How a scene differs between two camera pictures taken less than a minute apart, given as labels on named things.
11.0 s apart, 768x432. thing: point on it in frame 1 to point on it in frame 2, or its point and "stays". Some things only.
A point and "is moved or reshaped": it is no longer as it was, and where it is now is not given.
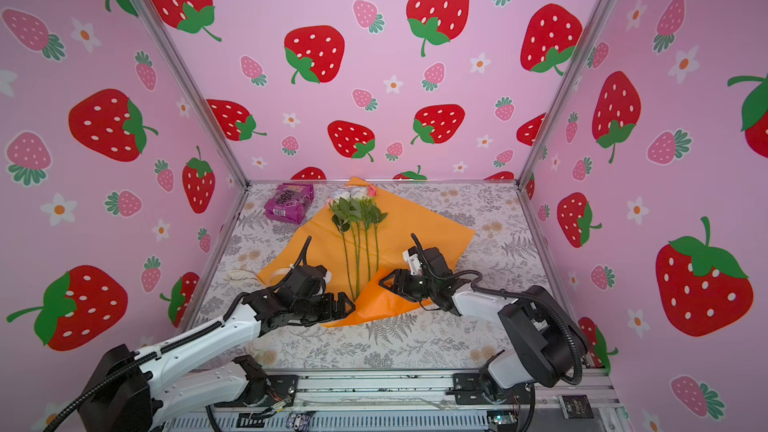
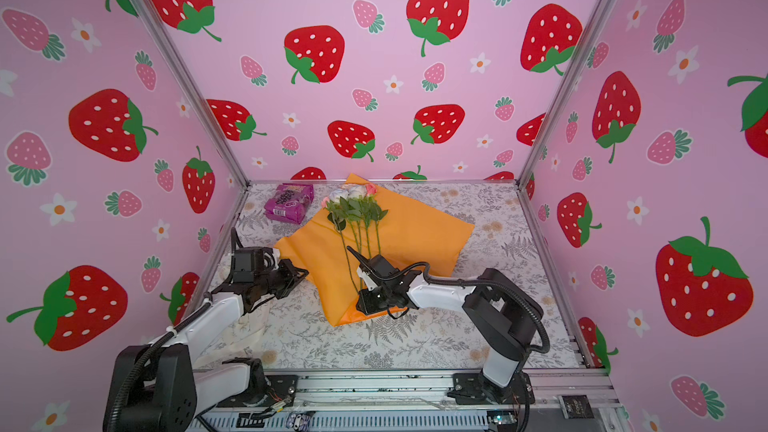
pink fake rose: x=376 y=216 stays
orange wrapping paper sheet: x=363 y=238 is moved or reshaped
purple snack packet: x=289 y=202 stays
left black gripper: x=332 y=311 to x=292 y=278
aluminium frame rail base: x=401 y=401 stays
